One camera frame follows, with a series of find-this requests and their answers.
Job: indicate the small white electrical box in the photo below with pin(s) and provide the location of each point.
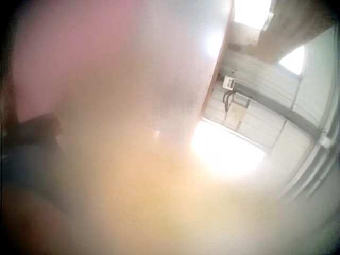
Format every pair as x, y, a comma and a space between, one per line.
229, 82

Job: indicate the white door with brown edge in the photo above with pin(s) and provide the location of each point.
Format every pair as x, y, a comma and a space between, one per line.
186, 53

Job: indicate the grey metal beam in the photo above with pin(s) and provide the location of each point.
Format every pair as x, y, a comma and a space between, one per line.
289, 114

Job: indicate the bright window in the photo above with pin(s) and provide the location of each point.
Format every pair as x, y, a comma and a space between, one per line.
251, 13

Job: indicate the white pipe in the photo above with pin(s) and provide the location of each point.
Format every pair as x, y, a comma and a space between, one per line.
313, 159

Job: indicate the brown hanging cloth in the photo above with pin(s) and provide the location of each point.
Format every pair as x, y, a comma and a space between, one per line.
281, 32

